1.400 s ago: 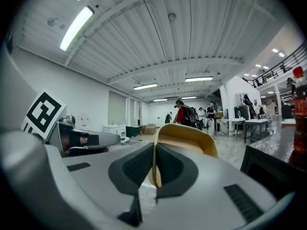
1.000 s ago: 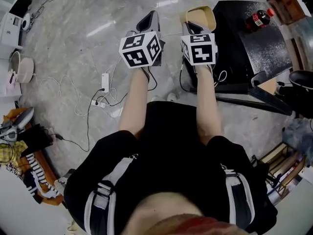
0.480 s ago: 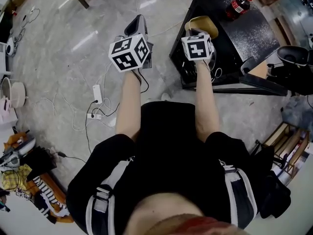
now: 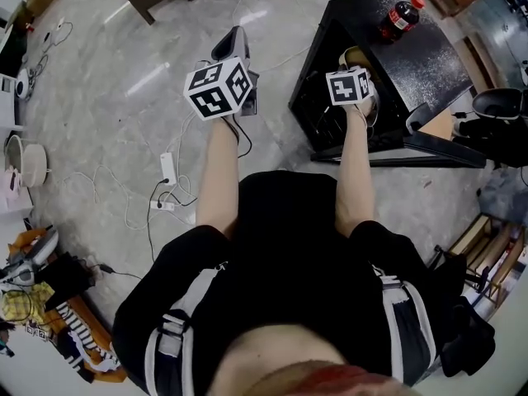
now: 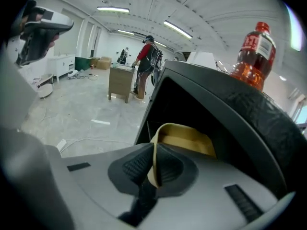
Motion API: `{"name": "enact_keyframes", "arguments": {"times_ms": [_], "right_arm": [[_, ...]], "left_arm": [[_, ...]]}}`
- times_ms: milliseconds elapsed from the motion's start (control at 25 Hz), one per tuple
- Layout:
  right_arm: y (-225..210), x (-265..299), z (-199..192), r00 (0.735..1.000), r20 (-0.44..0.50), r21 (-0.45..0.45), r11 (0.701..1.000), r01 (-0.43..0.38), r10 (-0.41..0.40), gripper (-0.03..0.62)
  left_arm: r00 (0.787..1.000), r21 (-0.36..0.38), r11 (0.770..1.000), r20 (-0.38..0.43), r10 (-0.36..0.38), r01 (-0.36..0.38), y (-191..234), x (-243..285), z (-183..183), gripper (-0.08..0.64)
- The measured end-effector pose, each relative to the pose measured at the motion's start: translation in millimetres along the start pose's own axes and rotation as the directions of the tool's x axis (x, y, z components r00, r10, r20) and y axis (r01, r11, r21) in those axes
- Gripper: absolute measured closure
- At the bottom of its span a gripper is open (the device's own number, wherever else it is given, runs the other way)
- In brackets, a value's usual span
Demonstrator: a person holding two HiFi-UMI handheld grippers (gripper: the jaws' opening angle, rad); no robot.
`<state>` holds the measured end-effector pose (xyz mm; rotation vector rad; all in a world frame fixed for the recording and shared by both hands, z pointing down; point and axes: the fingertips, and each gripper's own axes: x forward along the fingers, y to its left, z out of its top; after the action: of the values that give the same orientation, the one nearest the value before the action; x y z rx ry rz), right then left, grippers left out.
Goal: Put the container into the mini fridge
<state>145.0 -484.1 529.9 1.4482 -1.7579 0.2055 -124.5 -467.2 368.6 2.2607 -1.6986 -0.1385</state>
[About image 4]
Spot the yellow plaid cloth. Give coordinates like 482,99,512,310
1,281,55,326

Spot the person's right forearm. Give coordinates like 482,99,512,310
333,104,377,238

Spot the grey spare gripper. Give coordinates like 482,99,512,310
0,228,60,285

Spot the black white striped cloth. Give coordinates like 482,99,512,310
54,300,121,374

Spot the large white power strip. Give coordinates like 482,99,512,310
159,151,179,187

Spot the black bag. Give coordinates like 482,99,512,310
34,252,97,314

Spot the orange low table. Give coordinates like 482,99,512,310
7,228,128,384

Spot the light wooden shelf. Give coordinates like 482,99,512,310
446,212,527,322

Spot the person's left forearm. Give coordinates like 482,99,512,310
195,115,241,238

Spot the black mini fridge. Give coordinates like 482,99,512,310
287,0,488,168

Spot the dark cola bottle red cap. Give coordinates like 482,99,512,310
376,0,427,43

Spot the black chair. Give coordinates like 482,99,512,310
471,87,528,121

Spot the grey white harness strap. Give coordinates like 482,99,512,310
370,264,437,381
144,262,229,396

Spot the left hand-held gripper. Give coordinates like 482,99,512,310
183,26,261,122

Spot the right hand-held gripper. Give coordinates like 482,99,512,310
325,66,380,128

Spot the beige round basket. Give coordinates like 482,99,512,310
4,134,50,189

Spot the black power cable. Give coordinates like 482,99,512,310
98,177,199,281

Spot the beige container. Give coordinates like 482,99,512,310
338,45,375,76

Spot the person's black clothing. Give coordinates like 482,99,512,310
111,170,496,396

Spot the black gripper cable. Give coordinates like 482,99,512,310
221,115,253,159

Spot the white cable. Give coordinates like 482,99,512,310
61,109,198,231

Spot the white round device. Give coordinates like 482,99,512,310
15,68,33,99

